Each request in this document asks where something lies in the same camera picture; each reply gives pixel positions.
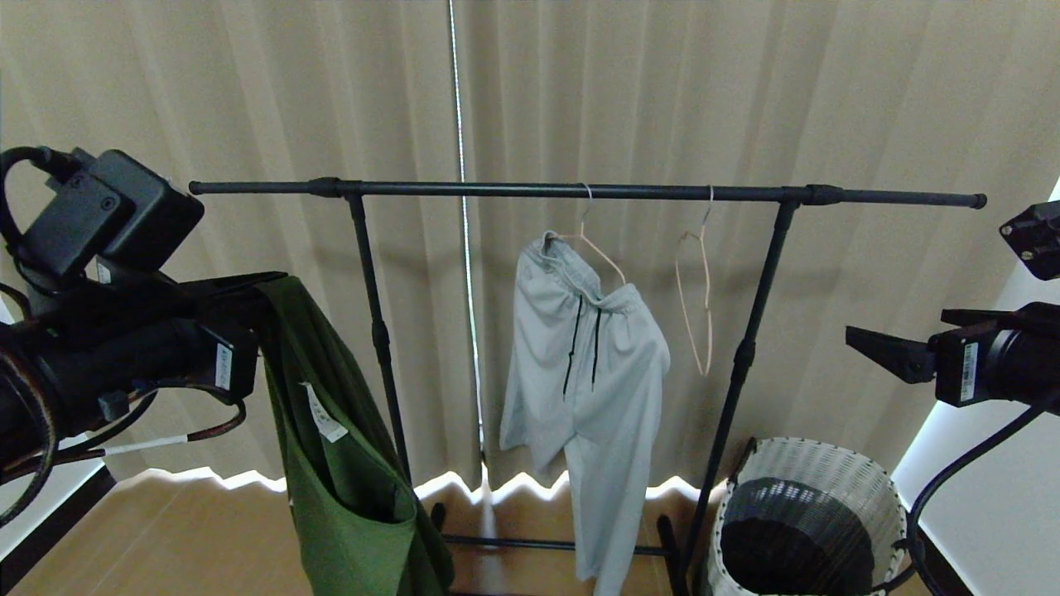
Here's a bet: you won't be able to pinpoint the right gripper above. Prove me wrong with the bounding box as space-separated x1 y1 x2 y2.
845 303 1060 408

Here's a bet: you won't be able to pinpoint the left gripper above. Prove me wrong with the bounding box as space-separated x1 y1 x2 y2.
37 319 259 406

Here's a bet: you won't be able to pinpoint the pink clothes hanger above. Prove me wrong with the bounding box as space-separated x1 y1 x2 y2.
675 185 715 377
542 184 628 286

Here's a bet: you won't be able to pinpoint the green garment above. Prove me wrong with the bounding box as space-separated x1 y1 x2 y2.
255 276 455 596

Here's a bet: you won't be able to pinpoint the pale grey shorts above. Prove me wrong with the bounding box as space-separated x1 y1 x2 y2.
499 230 672 595

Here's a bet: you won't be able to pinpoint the white laundry basket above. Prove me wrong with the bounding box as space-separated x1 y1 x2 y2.
702 437 922 596

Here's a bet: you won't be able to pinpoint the black clothes rack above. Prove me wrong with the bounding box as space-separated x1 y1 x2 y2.
189 176 988 596

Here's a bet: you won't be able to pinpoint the beige curtain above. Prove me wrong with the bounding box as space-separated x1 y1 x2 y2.
0 0 1060 497

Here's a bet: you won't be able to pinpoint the black cable with white band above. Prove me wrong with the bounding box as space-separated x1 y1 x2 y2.
0 401 248 481

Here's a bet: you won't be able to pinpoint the braided black cable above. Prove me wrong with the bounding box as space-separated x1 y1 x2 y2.
0 348 59 531

